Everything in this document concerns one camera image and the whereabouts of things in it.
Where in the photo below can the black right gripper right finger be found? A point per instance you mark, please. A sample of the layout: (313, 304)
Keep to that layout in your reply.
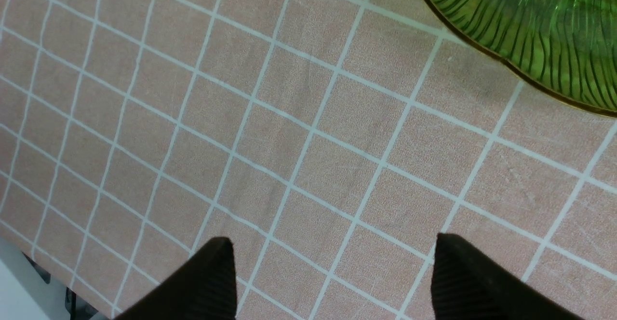
(468, 285)

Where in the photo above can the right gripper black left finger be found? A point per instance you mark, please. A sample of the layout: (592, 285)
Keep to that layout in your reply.
(203, 288)

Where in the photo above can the pink checkered tablecloth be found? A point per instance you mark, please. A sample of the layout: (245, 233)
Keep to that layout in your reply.
(330, 140)

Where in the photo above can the green ribbed glass plate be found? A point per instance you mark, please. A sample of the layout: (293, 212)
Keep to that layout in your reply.
(564, 48)

